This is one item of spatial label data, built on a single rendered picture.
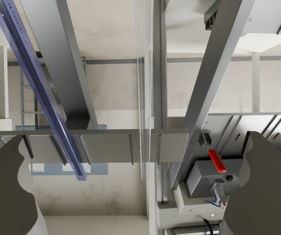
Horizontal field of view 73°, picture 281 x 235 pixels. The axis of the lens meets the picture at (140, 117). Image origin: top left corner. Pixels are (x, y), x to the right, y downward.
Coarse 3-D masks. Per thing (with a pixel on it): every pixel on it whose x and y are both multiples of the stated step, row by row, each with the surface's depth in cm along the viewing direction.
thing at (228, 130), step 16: (256, 112) 44; (272, 112) 45; (208, 128) 45; (224, 128) 46; (240, 128) 46; (256, 128) 47; (272, 128) 48; (224, 144) 50; (240, 144) 51; (272, 144) 52; (192, 160) 54
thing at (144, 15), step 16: (144, 0) 14; (144, 16) 15; (144, 32) 15; (144, 48) 16; (144, 64) 17; (144, 80) 19; (144, 96) 20; (144, 112) 22; (144, 128) 23; (144, 144) 26; (144, 160) 28; (144, 176) 31
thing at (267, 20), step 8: (256, 0) 27; (264, 0) 27; (272, 0) 27; (280, 0) 27; (256, 8) 28; (264, 8) 28; (272, 8) 28; (280, 8) 28; (248, 16) 28; (256, 16) 29; (264, 16) 29; (272, 16) 29; (280, 16) 29; (248, 24) 29; (256, 24) 29; (264, 24) 29; (272, 24) 30; (280, 24) 30; (248, 32) 30; (256, 32) 30; (264, 32) 30; (272, 32) 30; (280, 32) 31
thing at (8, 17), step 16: (0, 0) 14; (0, 16) 15; (16, 16) 15; (16, 32) 16; (16, 48) 16; (32, 48) 17; (32, 64) 17; (32, 80) 19; (48, 96) 20; (48, 112) 22; (64, 128) 24; (64, 144) 26; (80, 160) 30; (80, 176) 31
